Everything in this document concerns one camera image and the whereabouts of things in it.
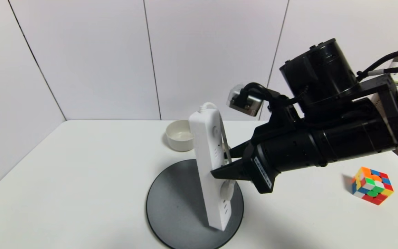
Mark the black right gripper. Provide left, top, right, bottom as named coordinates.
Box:
left=210, top=127, right=328, bottom=194

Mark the white power strip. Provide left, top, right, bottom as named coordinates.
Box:
left=189, top=103, right=236, bottom=231

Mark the round gray plate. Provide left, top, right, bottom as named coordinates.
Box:
left=146, top=159, right=244, bottom=249

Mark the white ceramic bowl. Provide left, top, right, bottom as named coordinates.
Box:
left=165, top=120, right=195, bottom=152

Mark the colourful puzzle cube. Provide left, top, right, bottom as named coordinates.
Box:
left=352, top=167, right=395, bottom=205

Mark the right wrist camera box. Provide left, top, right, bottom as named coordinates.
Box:
left=226, top=83, right=264, bottom=117

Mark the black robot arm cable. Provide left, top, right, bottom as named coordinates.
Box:
left=356, top=50, right=398, bottom=82

